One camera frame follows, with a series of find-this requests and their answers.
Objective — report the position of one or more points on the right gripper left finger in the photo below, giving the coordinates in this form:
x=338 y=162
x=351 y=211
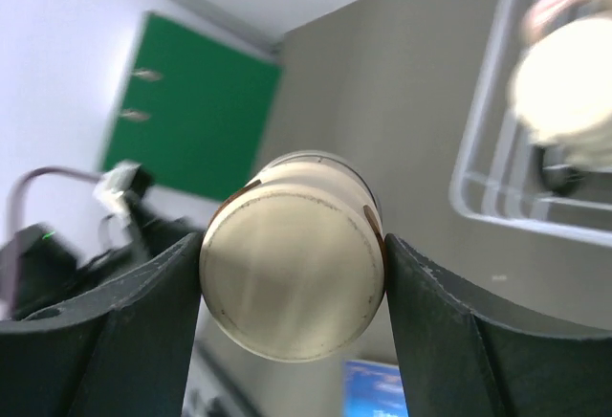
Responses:
x=122 y=349

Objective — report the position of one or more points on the cream mug black handle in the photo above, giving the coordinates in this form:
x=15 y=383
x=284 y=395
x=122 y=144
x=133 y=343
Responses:
x=560 y=93

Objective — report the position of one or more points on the Jane Eyre book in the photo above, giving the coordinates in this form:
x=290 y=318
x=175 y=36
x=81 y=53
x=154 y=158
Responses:
x=373 y=389

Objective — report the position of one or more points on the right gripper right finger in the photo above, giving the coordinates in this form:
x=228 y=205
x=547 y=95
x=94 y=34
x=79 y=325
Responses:
x=464 y=351

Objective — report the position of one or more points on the white wire dish rack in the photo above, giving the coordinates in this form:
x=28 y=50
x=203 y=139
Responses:
x=503 y=179

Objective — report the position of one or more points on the cream and brown cup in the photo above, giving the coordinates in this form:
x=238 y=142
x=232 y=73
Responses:
x=292 y=265

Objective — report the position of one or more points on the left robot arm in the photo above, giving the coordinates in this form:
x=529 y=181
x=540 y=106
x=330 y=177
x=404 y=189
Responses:
x=68 y=207

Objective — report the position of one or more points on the green lever arch binder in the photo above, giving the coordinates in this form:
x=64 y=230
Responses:
x=192 y=112

